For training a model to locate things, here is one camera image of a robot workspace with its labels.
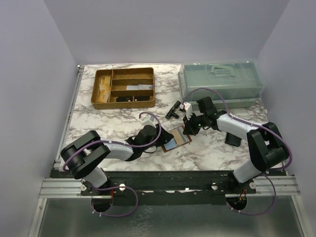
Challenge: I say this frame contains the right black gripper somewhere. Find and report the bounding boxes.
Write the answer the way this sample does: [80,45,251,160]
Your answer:
[183,111,207,136]

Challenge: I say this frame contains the blue credit card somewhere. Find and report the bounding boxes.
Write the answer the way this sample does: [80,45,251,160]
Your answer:
[164,139,178,151]

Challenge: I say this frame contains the brown leather card holder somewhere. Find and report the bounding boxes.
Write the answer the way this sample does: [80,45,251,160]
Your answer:
[162,125,192,153]

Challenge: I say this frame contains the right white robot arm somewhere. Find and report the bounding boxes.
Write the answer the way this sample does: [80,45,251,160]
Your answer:
[181,97,292,194]

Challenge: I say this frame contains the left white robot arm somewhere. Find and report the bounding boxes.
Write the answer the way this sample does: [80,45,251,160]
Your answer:
[60,124,174,195]

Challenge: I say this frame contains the white card in tray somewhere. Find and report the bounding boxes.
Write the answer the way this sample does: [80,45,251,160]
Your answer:
[126,84,154,90]

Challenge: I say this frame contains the black T-shaped pipe fitting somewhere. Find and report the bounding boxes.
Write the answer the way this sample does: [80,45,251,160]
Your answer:
[165,101,181,119]

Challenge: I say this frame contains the black snap wallet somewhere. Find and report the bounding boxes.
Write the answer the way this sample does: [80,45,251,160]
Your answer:
[225,132,242,147]

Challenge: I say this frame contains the black item in tray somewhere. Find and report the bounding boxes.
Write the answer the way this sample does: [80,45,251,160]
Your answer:
[116,96,150,102]

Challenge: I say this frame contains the clear lidded plastic box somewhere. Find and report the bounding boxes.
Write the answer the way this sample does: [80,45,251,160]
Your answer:
[178,59,266,110]

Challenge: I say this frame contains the brown cork organizer tray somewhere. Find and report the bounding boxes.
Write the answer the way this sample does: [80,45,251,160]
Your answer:
[91,67,156,110]

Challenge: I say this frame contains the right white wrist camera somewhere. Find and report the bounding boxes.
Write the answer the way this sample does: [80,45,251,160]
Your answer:
[179,102,194,122]

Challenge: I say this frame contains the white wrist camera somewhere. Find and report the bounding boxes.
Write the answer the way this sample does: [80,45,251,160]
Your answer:
[179,102,194,122]
[141,114,156,127]

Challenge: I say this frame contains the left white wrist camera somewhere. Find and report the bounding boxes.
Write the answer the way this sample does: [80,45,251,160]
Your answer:
[141,114,156,127]

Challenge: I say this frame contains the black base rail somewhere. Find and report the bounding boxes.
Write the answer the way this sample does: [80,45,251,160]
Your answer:
[50,169,264,207]

